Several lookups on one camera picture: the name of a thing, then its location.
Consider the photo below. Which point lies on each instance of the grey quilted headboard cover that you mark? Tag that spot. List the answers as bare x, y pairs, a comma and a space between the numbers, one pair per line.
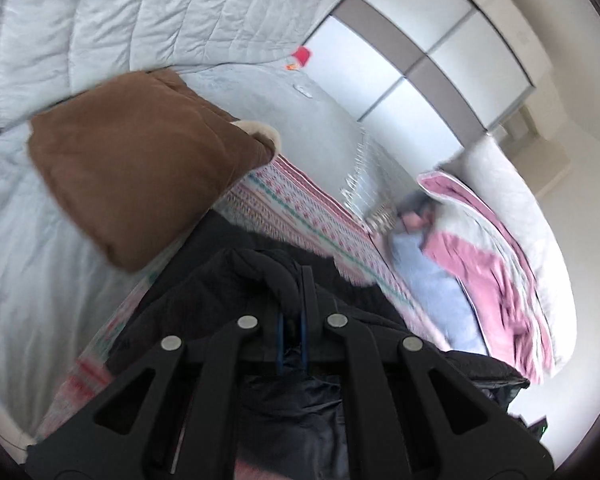
53, 49

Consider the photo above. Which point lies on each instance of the grey bed sheet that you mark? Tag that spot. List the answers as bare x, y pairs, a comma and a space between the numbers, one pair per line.
57, 289

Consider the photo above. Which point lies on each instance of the red small object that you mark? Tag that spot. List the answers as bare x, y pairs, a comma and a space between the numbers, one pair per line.
301, 56

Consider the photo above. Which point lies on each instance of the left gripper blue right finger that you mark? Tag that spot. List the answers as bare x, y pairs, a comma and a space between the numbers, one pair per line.
414, 412

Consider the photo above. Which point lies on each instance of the christmas patterned knit blanket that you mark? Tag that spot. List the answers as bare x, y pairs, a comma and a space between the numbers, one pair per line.
278, 201

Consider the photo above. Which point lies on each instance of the brown folded blanket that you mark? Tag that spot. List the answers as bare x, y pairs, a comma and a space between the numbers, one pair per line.
140, 159

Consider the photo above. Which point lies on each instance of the light blue fleece blanket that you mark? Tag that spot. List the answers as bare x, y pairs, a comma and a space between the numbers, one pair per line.
440, 294

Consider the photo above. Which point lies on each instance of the white grey sliding wardrobe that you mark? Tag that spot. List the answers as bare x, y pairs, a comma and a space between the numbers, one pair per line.
423, 77

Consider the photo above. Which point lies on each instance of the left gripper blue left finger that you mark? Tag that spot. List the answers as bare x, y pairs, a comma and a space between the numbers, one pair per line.
170, 410

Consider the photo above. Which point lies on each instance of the small white item on bed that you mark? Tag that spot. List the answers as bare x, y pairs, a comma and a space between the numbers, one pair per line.
303, 91

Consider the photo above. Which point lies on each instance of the pink velvet blanket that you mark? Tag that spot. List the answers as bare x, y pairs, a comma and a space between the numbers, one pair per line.
468, 240

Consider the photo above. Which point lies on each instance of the black quilted puffer jacket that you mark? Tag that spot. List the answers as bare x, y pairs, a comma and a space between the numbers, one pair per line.
295, 425

